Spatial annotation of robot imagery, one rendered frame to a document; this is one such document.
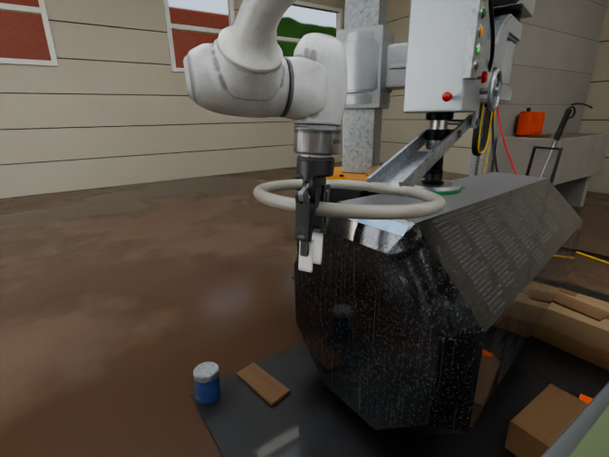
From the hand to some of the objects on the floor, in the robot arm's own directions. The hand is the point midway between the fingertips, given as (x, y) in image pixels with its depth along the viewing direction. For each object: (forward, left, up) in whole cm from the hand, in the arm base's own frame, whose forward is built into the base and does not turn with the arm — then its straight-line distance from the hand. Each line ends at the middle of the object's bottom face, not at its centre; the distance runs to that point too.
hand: (311, 252), depth 74 cm
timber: (-8, -80, -88) cm, 120 cm away
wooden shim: (+60, +2, -80) cm, 101 cm away
